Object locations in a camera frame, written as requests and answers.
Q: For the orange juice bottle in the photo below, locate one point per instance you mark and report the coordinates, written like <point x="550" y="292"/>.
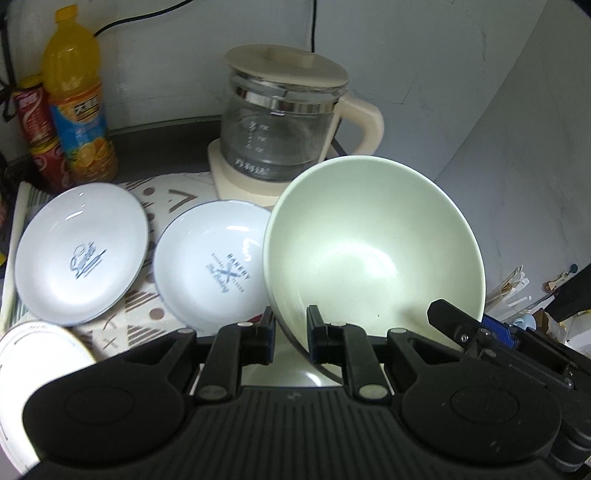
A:
<point x="74" y="92"/>

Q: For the glass electric kettle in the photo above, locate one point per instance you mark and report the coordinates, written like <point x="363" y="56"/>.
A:
<point x="277" y="129"/>

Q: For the white plate crossed print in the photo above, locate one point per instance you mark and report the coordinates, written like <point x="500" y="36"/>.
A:
<point x="194" y="249"/>

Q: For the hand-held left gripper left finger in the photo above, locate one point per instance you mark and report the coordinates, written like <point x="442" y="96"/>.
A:
<point x="270" y="339"/>

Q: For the pale green bowl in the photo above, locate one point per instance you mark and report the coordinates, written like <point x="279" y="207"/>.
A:
<point x="369" y="249"/>

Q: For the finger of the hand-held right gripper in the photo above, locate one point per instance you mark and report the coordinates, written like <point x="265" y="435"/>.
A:
<point x="501" y="331"/>
<point x="450" y="318"/>

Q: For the bundle of white straws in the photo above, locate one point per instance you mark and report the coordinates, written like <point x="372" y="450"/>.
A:
<point x="508" y="288"/>

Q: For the cardboard box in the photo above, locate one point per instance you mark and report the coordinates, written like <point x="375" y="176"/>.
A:
<point x="554" y="325"/>

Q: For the red drink can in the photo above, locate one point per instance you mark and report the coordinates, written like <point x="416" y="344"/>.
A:
<point x="34" y="113"/>
<point x="51" y="164"/>

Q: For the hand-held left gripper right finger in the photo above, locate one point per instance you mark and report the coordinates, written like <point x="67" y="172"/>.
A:
<point x="310" y="344"/>

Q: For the dark object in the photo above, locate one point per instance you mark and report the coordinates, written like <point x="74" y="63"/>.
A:
<point x="575" y="295"/>

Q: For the patterned fringed table cloth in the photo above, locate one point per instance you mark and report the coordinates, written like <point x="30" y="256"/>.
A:
<point x="178" y="196"/>

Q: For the white plate script print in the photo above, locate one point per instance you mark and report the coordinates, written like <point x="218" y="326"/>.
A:
<point x="60" y="221"/>

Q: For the white bowl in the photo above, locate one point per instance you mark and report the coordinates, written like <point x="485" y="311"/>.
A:
<point x="37" y="369"/>

